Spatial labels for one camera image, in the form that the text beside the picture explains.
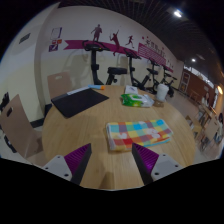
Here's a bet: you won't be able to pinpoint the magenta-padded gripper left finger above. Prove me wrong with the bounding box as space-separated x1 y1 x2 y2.
41 142 93 186

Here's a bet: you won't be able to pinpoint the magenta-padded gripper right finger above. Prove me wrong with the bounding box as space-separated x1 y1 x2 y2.
131 142 184 186

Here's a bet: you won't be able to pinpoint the multicolour checkered towel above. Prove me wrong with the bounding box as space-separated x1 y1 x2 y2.
105 118 174 152

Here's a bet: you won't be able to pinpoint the round wooden coaster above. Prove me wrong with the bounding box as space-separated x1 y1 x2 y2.
153 99 166 108

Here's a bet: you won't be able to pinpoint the person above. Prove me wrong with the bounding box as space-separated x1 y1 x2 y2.
216 112 224 141
203 92 212 107

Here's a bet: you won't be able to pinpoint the green wet wipes pack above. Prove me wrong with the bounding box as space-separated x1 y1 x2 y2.
120 93 155 108

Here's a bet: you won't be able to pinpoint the white lidded cup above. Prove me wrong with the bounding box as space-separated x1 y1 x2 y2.
155 83 170 103

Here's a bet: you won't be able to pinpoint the small white tissue pack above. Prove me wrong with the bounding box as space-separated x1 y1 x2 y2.
124 84 139 95

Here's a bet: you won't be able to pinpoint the black exercise bike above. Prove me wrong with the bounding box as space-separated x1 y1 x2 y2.
146 58 162 94
161 64 178 98
82 39 128 86
124 48 151 91

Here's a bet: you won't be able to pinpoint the blue and orange tube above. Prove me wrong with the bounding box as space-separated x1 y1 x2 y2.
87 84 106 91

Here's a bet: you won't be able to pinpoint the ceiling lights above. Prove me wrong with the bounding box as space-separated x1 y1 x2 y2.
173 9 198 64

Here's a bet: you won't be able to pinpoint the wooden chair with handle hole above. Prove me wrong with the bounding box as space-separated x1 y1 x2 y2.
0 93 44 160
47 71 74 100

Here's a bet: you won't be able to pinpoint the purple and orange wall posters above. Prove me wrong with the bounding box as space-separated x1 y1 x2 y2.
48 27 64 53

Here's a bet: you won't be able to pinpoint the dark wall sign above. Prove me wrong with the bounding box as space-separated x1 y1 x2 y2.
18 32 32 45

